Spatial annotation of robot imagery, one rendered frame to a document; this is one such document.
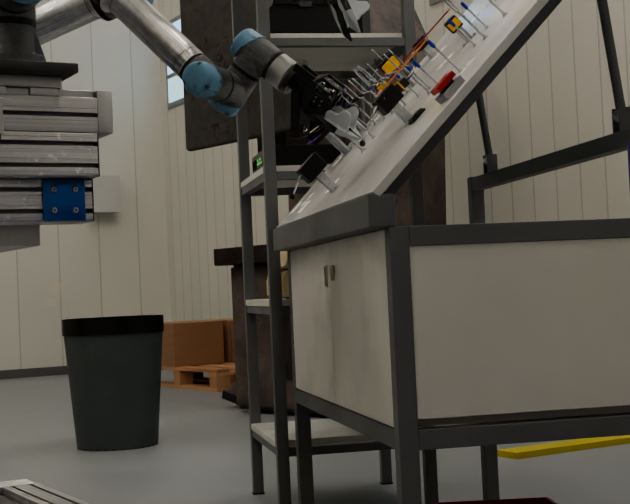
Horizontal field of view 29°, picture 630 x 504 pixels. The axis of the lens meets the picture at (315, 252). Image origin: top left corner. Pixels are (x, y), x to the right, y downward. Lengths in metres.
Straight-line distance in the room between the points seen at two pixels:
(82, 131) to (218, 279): 8.38
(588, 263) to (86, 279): 9.37
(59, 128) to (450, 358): 0.92
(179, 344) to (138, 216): 2.99
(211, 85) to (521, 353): 0.87
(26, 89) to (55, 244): 9.03
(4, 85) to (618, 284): 1.30
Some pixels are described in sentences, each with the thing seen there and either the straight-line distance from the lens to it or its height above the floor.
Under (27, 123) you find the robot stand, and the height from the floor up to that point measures 1.04.
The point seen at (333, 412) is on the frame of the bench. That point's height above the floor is 0.38.
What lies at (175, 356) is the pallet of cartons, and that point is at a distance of 9.04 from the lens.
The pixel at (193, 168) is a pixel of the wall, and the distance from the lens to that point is 11.32.
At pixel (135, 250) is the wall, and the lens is 11.78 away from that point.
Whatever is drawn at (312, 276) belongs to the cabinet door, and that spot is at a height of 0.72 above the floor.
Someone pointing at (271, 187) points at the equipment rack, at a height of 0.99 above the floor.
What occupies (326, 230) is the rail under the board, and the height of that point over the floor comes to 0.82.
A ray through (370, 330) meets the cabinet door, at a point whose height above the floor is 0.59.
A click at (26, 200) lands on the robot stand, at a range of 2.51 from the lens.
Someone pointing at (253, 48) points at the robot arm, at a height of 1.23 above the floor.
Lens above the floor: 0.68
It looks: 2 degrees up
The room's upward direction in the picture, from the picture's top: 3 degrees counter-clockwise
